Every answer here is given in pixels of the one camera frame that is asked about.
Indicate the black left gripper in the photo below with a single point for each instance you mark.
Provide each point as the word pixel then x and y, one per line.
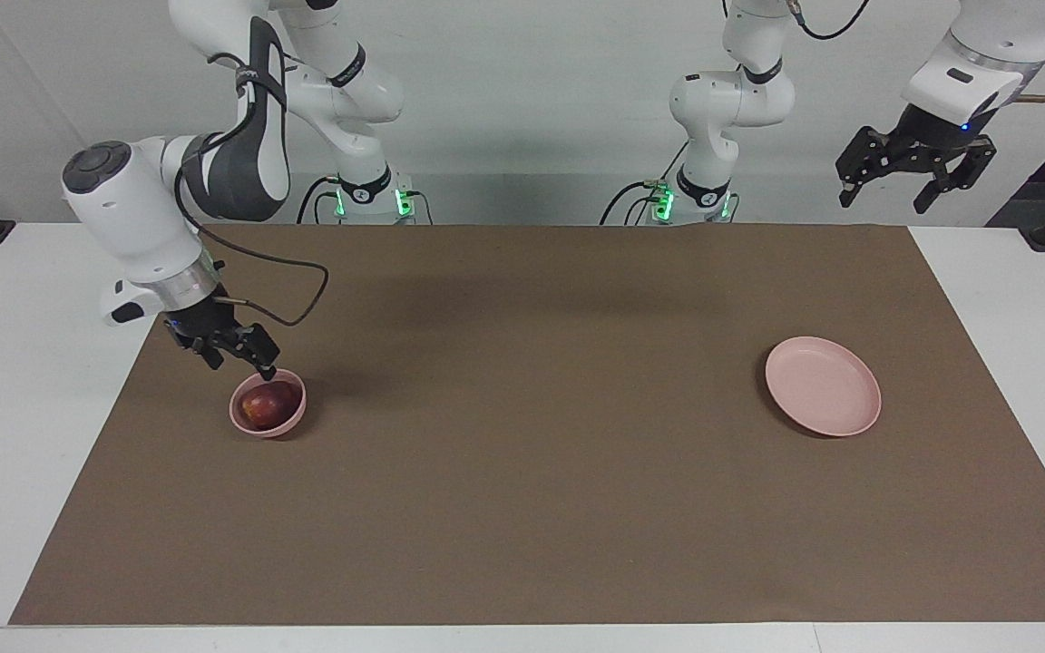
pixel 935 136

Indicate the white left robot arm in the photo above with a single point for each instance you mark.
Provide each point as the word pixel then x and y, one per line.
pixel 731 100

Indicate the pink plate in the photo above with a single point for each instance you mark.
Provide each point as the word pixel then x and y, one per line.
pixel 822 385

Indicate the dark red apple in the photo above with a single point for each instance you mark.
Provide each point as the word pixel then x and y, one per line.
pixel 267 405

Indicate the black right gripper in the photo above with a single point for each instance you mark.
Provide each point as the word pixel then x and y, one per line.
pixel 209 326

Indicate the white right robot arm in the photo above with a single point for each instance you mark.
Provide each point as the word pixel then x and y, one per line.
pixel 132 218

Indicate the pink bowl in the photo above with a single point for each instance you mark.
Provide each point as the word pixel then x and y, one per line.
pixel 250 426

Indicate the brown table mat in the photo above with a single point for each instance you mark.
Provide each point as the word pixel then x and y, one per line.
pixel 532 453

